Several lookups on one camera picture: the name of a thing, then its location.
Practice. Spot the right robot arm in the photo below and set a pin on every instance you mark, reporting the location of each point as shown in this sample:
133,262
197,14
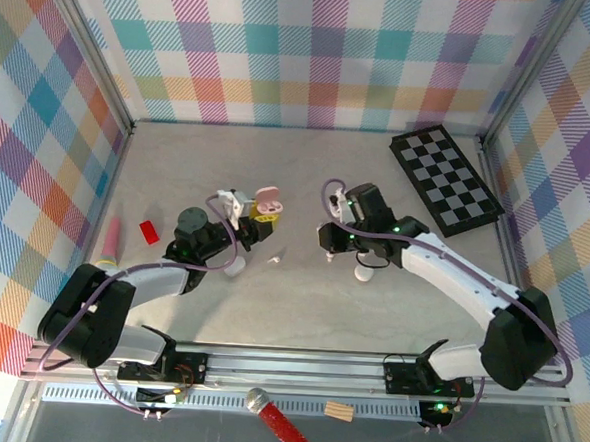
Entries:
452,271

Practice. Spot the small circuit board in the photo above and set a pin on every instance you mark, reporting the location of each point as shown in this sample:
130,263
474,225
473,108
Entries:
439,407
171,398

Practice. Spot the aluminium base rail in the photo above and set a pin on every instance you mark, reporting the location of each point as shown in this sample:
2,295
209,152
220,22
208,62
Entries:
291,368

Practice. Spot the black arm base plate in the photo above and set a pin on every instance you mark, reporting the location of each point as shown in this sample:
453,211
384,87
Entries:
400,378
191,367

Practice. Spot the white oval charging case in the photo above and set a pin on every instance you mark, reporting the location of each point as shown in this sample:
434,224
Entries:
364,274

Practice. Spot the aluminium frame side rail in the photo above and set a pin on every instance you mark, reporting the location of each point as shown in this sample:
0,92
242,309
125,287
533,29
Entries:
508,244
118,170

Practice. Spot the white stemmed earbud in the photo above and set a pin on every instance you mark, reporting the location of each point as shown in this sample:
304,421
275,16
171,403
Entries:
274,260

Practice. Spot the pink cylinder with white cap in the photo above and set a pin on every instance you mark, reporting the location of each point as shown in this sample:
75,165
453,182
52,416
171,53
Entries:
112,235

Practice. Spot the white round earbud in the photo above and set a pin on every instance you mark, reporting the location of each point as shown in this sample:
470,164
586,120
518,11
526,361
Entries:
329,256

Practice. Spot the pink charging case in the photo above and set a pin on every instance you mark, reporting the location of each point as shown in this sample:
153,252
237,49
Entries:
268,194

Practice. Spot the red glitter microphone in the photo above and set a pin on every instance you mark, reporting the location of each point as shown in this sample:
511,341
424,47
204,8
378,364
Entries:
282,425

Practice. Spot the black grey chessboard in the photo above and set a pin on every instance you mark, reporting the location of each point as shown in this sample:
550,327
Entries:
453,165

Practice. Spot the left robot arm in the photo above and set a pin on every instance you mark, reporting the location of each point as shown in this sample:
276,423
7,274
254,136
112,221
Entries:
156,275

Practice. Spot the small wooden block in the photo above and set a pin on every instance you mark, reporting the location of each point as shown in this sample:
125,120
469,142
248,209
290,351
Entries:
339,411

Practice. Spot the white square charging case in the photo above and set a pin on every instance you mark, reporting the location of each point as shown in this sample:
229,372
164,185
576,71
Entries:
234,268

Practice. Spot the aluminium frame post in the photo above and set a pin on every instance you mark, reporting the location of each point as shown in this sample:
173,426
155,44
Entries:
528,70
91,43

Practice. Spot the small red block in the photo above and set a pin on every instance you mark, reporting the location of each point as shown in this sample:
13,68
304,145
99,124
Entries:
149,232

